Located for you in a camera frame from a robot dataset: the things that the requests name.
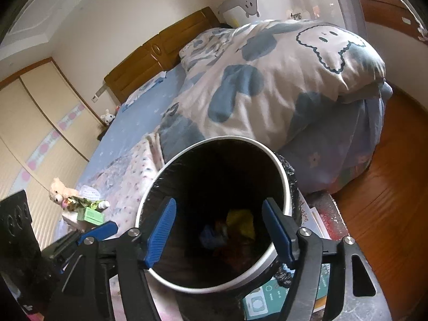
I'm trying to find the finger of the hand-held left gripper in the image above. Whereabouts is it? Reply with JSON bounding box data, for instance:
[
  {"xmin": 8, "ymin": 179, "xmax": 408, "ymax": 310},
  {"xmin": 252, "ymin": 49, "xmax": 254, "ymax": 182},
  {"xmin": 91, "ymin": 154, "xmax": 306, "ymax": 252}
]
[{"xmin": 42, "ymin": 221, "xmax": 118, "ymax": 275}]

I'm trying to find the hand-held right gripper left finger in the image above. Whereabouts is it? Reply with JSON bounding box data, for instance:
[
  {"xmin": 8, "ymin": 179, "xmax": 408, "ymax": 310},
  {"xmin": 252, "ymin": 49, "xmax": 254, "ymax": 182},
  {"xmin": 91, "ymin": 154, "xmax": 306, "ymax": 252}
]
[{"xmin": 48, "ymin": 197, "xmax": 178, "ymax": 321}]

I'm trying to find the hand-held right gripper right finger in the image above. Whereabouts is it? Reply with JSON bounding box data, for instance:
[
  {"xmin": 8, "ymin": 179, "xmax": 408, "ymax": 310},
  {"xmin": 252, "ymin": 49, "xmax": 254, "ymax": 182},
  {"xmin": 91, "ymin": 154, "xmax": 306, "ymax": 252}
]
[{"xmin": 262, "ymin": 198, "xmax": 377, "ymax": 321}]

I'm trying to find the pale green box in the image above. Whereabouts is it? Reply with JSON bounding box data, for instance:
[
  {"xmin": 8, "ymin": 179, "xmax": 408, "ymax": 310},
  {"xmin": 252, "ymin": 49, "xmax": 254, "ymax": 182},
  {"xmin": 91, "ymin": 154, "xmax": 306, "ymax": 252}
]
[{"xmin": 77, "ymin": 207, "xmax": 106, "ymax": 225}]

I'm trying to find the green wrapper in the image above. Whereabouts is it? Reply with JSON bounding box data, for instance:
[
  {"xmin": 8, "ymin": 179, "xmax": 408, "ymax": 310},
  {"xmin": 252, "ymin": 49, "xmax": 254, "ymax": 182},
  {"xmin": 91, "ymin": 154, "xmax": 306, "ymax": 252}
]
[{"xmin": 68, "ymin": 197, "xmax": 101, "ymax": 212}]

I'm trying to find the white bin with black liner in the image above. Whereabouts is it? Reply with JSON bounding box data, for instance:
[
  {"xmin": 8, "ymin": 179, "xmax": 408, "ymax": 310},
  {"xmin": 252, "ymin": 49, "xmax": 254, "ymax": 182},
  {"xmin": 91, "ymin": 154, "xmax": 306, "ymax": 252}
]
[{"xmin": 135, "ymin": 136, "xmax": 303, "ymax": 321}]

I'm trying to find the yellow packet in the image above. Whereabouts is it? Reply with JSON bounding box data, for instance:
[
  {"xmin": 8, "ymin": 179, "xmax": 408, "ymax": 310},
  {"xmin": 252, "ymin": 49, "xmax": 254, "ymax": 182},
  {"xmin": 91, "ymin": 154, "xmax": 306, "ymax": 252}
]
[{"xmin": 226, "ymin": 209, "xmax": 256, "ymax": 239}]

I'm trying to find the blue wrapper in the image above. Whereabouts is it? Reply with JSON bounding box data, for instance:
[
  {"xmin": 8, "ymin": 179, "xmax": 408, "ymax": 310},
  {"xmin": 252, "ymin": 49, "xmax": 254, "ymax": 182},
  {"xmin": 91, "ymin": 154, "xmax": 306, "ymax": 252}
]
[{"xmin": 200, "ymin": 224, "xmax": 228, "ymax": 250}]

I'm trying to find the pink floral blanket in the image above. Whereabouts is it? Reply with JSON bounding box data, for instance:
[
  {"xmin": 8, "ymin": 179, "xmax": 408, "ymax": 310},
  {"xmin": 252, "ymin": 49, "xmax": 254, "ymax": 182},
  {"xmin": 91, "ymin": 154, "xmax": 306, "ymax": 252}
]
[{"xmin": 75, "ymin": 133, "xmax": 168, "ymax": 321}]

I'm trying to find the plush toy dog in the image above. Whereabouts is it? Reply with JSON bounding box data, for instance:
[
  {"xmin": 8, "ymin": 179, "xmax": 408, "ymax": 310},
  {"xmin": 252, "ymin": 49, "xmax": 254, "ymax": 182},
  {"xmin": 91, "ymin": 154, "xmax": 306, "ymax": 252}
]
[{"xmin": 49, "ymin": 178, "xmax": 79, "ymax": 208}]

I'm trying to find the blue bed sheet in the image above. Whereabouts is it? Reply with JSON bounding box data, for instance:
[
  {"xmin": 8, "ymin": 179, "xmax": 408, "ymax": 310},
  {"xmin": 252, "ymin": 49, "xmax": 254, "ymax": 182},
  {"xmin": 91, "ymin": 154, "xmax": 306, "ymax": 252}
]
[{"xmin": 55, "ymin": 64, "xmax": 393, "ymax": 241}]

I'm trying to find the beige sliding door wardrobe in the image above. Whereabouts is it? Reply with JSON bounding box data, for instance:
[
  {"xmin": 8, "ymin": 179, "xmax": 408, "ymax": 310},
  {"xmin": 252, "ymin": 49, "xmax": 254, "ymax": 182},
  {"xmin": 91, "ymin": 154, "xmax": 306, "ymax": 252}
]
[{"xmin": 0, "ymin": 57, "xmax": 106, "ymax": 251}]

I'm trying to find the blue and white pillow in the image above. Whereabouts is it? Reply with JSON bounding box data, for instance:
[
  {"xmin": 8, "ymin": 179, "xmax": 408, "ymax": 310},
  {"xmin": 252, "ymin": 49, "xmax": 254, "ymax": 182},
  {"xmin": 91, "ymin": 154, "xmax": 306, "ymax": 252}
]
[{"xmin": 122, "ymin": 72, "xmax": 168, "ymax": 112}]

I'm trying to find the white and blue cartoon quilt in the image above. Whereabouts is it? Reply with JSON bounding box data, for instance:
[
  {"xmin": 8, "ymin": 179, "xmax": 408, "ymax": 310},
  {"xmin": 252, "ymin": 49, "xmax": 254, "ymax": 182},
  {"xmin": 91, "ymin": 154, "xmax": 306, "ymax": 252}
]
[{"xmin": 157, "ymin": 18, "xmax": 387, "ymax": 171}]

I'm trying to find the brown wooden headboard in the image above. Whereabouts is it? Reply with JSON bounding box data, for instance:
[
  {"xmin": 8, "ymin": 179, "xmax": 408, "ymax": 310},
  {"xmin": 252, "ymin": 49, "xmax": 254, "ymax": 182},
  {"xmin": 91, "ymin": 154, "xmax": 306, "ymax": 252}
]
[{"xmin": 104, "ymin": 7, "xmax": 221, "ymax": 104}]

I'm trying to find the white cartoon cabinet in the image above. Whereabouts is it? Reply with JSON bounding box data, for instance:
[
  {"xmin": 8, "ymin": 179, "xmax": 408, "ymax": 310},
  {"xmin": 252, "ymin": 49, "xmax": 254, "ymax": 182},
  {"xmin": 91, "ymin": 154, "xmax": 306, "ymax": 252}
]
[{"xmin": 218, "ymin": 0, "xmax": 338, "ymax": 29}]

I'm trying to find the brown wooden door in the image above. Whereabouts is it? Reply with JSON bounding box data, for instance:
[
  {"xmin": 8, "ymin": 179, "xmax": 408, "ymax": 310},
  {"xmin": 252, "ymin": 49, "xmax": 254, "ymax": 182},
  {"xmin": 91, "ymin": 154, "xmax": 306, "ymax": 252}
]
[{"xmin": 349, "ymin": 0, "xmax": 428, "ymax": 45}]

